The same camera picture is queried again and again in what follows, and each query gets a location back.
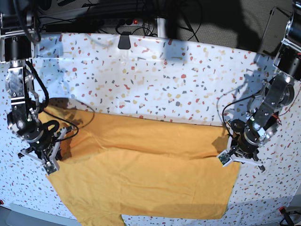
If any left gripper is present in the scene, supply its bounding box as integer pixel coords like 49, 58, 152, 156
227, 129, 266, 172

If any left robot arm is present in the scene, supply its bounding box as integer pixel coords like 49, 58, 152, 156
217, 0, 301, 171

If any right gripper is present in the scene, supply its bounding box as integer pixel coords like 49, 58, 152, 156
18, 120, 67, 164

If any red black clamp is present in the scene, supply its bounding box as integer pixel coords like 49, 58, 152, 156
279, 207, 294, 226

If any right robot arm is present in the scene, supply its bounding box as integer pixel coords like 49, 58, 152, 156
0, 0, 67, 173

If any black table clamp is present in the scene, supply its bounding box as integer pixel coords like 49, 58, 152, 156
118, 32, 131, 50

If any white metal post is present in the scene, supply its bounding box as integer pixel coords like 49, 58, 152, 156
157, 17, 166, 38

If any terrazzo patterned table cloth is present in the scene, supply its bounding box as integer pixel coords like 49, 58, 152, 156
0, 32, 301, 226

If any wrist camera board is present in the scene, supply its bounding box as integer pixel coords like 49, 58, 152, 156
216, 150, 232, 167
43, 160, 60, 176

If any yellow T-shirt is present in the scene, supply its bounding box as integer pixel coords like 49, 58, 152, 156
40, 107, 240, 226

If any white power strip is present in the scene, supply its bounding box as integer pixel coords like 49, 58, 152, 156
88, 18, 143, 27

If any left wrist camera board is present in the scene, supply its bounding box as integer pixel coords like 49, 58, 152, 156
216, 150, 232, 167

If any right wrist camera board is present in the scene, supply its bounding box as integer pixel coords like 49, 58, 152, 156
43, 160, 60, 176

